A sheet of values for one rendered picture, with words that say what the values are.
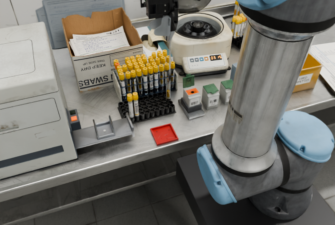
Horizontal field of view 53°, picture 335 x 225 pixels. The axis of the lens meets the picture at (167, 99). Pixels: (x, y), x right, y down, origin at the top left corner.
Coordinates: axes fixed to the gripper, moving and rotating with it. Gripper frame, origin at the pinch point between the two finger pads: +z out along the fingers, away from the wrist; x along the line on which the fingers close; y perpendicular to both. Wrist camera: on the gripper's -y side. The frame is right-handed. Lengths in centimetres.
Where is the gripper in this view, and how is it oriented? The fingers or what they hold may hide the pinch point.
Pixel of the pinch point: (169, 36)
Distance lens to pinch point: 97.2
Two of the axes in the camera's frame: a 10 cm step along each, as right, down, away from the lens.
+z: 0.0, 7.5, 6.7
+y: -9.4, 2.3, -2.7
